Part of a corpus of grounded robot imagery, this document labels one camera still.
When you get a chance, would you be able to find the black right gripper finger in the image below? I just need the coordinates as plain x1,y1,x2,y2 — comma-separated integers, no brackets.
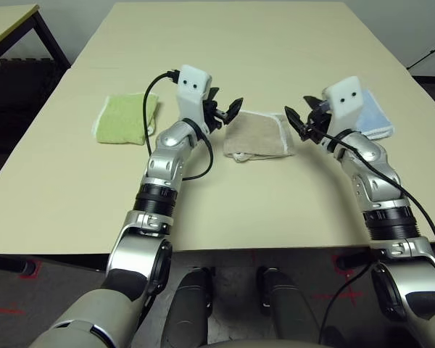
303,95,327,110
284,105,307,136

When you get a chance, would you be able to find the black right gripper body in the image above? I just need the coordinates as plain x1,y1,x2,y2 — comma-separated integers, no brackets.
300,104,333,144

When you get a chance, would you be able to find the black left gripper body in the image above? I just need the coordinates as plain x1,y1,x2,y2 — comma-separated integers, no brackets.
202,100,227,133

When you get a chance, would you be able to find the beige towel with white trim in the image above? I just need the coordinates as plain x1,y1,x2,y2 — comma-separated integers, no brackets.
223,110,298,163

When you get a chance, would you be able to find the folded light blue towel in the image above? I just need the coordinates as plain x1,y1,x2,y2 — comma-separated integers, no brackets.
358,88,396,141

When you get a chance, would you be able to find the folded green towel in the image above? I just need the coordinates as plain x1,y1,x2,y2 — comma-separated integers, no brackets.
91,92,160,145

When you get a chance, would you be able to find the black table foot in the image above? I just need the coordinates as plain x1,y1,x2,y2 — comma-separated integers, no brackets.
339,252,376,269
16,255,108,275

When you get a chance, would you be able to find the dark grey robot right leg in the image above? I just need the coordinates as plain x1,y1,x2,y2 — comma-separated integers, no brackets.
257,266,322,344

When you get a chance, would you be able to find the dark grey robot leg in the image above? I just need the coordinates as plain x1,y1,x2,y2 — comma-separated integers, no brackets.
257,266,322,344
165,266,215,345

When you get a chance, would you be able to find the black foam floor mat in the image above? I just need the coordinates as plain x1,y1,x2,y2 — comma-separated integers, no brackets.
0,57,62,146

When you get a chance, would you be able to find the dark grey robot left leg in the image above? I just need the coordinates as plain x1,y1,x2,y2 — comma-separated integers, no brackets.
165,266,215,345

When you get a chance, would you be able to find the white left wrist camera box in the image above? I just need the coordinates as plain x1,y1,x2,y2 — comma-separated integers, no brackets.
176,64,213,131

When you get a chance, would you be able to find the black left wrist camera cable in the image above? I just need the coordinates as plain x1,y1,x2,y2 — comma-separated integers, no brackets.
141,69,215,181

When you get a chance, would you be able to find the side table with black frame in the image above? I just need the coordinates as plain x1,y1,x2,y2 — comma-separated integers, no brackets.
0,3,72,70

